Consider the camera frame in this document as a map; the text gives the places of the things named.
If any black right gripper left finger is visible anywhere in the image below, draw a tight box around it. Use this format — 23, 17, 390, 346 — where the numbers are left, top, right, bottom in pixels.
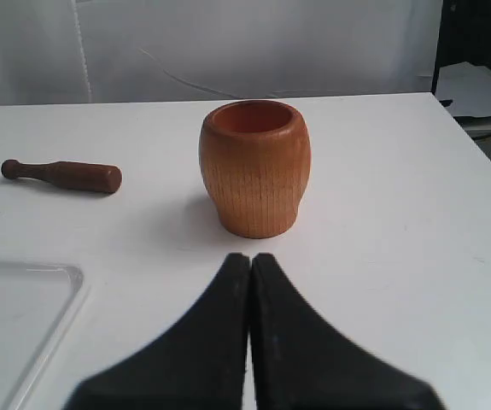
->
70, 253, 250, 409

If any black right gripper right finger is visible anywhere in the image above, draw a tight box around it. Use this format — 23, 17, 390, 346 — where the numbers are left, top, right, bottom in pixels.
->
249, 254, 444, 409

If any brown wooden mortar cup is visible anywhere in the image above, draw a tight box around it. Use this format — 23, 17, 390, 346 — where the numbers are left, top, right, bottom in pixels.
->
198, 100, 311, 239

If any white plastic tray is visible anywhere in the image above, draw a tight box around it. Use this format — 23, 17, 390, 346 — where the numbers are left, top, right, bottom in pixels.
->
0, 261, 88, 409

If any black equipment beside table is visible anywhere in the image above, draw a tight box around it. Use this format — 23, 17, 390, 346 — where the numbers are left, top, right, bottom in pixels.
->
431, 0, 491, 92

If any black cable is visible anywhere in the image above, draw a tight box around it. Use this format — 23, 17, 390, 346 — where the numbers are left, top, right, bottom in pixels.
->
462, 114, 491, 140

